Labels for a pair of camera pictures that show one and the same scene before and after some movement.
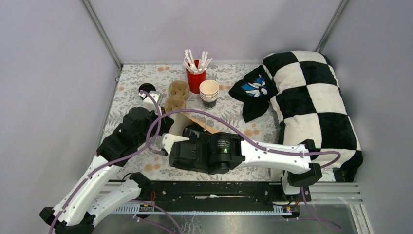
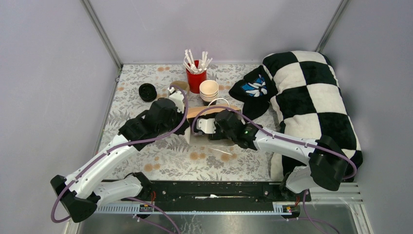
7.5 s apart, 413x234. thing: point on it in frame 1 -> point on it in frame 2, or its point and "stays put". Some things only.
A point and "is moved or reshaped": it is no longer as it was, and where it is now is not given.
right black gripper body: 202,136 -> 220,134
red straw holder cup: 195,79 stays put
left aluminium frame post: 101,32 stays put
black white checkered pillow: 310,104 stays put
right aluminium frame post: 331,26 stays put
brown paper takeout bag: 178,122 is moved or reshaped
